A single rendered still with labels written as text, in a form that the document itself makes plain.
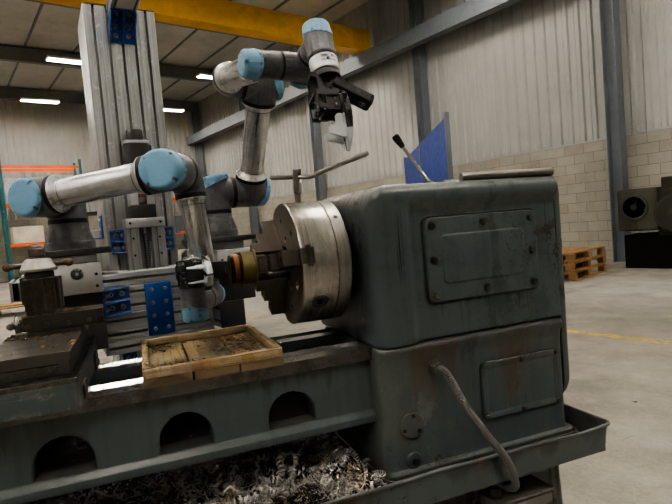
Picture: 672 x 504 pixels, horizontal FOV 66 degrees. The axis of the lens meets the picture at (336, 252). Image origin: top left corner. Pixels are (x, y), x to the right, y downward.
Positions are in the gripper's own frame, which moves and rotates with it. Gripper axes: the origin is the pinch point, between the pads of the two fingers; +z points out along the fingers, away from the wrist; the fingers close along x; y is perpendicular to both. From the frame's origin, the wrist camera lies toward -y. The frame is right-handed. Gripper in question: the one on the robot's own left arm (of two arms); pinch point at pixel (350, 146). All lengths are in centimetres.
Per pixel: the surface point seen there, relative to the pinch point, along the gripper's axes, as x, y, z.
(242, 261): -17.8, 27.0, 21.3
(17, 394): -6, 74, 45
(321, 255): -6.2, 10.6, 25.2
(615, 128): -550, -814, -317
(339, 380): -17, 9, 54
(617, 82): -509, -809, -390
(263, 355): -11, 27, 45
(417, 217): -0.1, -13.5, 19.9
